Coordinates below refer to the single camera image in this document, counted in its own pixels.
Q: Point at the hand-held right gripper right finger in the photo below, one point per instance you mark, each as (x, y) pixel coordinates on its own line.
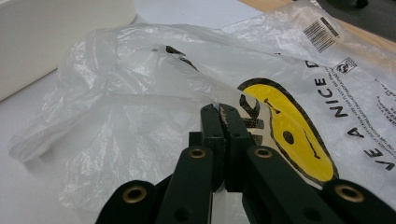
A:
(236, 137)

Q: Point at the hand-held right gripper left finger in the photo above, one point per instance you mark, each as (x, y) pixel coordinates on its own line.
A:
(214, 130)

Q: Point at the clear printed plastic bag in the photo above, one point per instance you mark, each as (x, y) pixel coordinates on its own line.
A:
(140, 109)

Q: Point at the white plastic basket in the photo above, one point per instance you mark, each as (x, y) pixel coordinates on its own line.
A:
(46, 37)

